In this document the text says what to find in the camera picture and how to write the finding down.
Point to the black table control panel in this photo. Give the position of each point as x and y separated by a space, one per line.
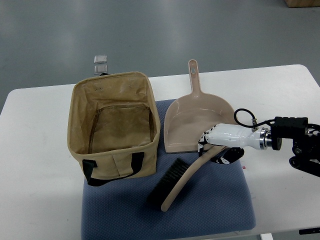
309 231

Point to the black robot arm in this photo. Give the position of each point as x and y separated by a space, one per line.
305 138

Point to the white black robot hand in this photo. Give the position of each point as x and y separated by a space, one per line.
234 138

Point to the upper metal floor plate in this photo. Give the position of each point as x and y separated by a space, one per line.
100 59

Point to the cardboard box corner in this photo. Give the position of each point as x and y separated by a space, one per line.
302 3

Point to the blue quilted mat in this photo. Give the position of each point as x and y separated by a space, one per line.
215 200

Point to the pink plastic dustpan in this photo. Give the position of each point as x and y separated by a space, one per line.
189 116

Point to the yellow fabric bag black handles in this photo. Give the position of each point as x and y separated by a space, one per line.
114 127

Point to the pink hand broom black bristles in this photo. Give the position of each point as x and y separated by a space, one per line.
175 178

